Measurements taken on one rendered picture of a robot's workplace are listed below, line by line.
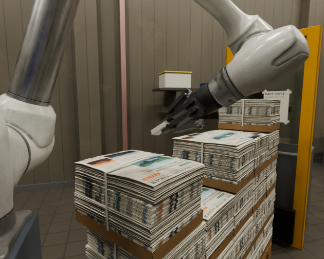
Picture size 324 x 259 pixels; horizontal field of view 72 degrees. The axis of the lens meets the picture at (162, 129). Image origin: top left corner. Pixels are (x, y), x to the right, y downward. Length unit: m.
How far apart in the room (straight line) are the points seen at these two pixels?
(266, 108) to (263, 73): 1.14
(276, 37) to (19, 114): 0.60
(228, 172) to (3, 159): 0.92
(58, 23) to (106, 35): 2.95
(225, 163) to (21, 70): 0.90
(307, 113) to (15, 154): 1.99
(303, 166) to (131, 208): 1.75
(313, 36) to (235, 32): 1.57
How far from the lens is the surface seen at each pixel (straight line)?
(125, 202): 0.68
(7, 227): 0.56
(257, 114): 1.67
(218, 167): 1.16
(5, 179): 0.53
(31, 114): 0.64
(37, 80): 0.65
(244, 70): 0.52
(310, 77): 2.15
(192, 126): 0.60
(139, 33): 3.67
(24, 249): 0.58
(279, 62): 0.52
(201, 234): 0.92
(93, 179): 0.78
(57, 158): 3.62
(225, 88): 0.54
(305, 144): 2.17
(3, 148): 0.52
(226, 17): 0.66
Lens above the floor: 1.28
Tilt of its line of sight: 7 degrees down
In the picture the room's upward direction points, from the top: straight up
